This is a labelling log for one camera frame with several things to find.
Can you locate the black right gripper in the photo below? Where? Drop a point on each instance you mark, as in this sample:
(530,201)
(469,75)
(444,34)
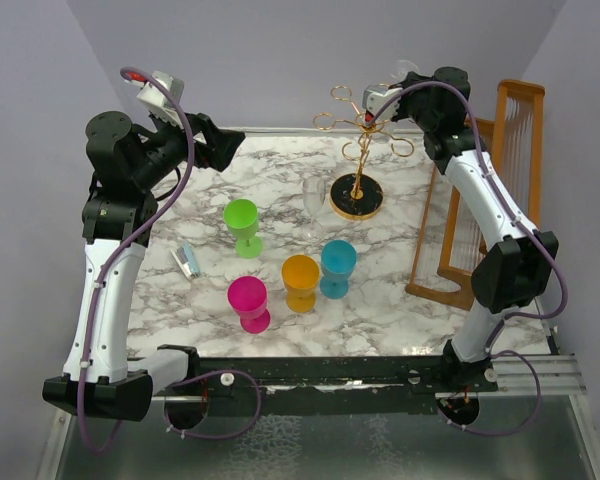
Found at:
(412,80)

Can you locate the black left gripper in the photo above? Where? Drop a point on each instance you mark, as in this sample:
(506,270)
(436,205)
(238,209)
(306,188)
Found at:
(220,143)

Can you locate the green plastic goblet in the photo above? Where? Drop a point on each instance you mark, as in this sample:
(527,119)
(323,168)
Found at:
(241,217)

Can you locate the clear tall wine glass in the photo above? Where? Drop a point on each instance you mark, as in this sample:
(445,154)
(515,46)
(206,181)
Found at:
(314,195)

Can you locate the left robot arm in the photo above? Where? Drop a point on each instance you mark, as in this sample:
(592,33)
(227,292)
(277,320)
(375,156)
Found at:
(97,378)

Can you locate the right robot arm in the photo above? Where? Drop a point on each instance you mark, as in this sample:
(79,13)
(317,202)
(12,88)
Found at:
(473,341)

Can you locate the wooden ribbed glass rack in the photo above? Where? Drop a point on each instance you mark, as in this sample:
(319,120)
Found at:
(515,268)

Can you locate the gold wine glass rack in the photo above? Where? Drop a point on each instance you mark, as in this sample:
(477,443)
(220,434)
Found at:
(357,196)

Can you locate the small blue stapler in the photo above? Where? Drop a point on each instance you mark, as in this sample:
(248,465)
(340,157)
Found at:
(186,261)

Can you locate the orange plastic goblet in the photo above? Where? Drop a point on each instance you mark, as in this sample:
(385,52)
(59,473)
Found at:
(300,275)

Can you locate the pink plastic goblet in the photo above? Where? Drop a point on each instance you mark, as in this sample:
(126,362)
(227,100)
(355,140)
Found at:
(248,297)

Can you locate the blue plastic goblet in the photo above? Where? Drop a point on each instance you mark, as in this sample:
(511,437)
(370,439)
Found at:
(338,261)

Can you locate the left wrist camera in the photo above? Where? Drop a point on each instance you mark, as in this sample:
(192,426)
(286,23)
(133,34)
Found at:
(155,101)

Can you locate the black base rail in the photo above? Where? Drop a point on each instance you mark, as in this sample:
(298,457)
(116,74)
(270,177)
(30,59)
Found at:
(307,386)

